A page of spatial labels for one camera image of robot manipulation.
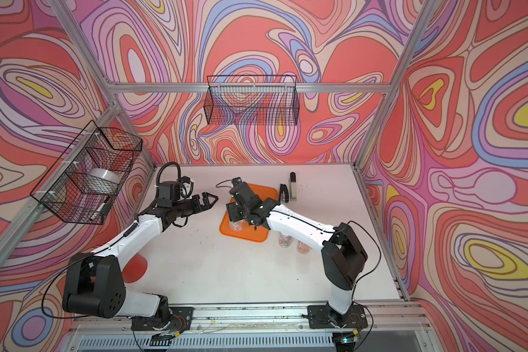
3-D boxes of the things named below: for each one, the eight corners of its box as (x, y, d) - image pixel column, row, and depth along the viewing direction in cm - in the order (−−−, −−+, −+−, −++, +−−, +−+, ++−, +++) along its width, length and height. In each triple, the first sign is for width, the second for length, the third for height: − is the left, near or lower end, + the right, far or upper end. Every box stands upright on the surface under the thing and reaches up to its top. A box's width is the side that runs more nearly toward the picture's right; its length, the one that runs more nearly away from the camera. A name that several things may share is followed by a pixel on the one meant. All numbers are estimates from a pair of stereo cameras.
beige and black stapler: (290, 201, 106) (291, 195, 102) (290, 178, 116) (291, 171, 112) (295, 201, 106) (297, 195, 102) (295, 178, 116) (296, 172, 112)
